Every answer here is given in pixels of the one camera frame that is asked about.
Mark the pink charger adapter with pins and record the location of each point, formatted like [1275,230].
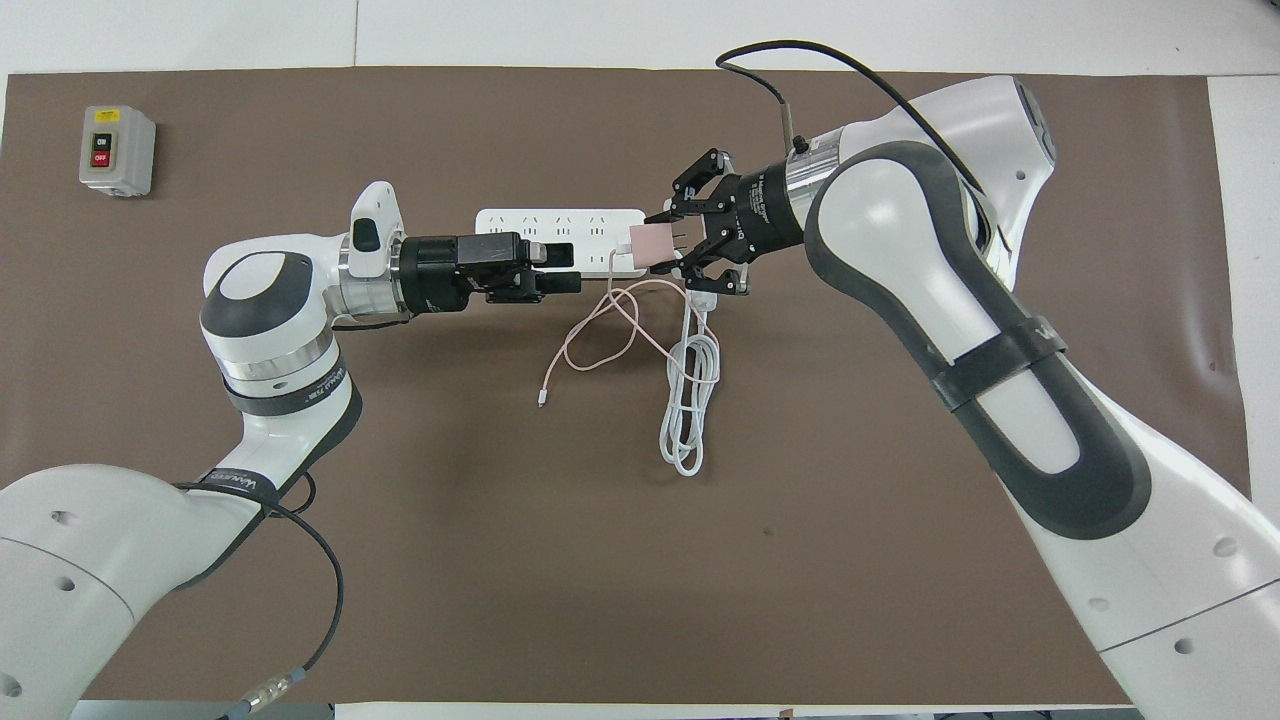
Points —
[652,245]

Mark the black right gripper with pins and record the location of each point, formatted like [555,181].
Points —
[770,212]

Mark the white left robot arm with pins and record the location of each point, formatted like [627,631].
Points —
[270,310]

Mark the brown paper mat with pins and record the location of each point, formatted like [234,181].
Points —
[600,560]

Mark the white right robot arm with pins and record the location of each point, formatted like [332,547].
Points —
[1000,300]

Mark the white power strip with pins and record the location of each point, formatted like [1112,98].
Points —
[590,222]

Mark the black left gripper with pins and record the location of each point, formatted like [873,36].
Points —
[450,268]

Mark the grey on-off switch box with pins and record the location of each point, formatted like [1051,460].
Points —
[118,150]

